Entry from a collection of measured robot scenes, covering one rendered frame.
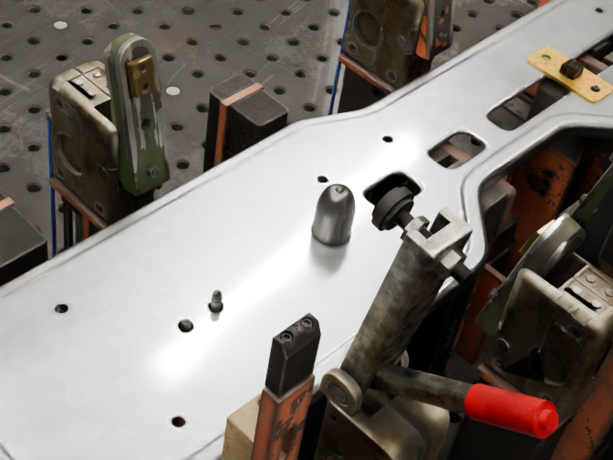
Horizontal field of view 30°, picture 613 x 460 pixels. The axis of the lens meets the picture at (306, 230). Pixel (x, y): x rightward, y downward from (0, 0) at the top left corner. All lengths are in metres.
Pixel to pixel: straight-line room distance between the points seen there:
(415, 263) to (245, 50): 0.99
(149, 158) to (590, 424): 0.43
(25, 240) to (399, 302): 0.37
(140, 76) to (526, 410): 0.41
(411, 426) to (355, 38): 0.55
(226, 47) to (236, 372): 0.84
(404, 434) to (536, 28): 0.57
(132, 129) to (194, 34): 0.70
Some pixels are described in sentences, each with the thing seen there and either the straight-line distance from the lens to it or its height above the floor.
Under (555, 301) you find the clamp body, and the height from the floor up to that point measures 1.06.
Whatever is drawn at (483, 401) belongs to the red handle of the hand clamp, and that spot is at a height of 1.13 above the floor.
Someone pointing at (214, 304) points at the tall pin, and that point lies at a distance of 0.85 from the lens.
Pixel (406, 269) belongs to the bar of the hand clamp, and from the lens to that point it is 0.65.
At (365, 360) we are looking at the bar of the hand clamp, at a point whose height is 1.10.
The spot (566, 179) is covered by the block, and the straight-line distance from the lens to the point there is 1.19.
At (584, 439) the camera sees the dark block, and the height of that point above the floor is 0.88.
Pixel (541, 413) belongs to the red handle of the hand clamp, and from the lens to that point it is 0.66.
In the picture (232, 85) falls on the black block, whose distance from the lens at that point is 1.07.
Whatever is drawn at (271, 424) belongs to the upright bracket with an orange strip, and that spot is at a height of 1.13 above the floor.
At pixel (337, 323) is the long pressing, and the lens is 0.86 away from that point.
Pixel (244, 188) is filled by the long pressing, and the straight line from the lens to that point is 0.95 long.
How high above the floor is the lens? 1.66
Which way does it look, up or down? 45 degrees down
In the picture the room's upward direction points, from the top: 10 degrees clockwise
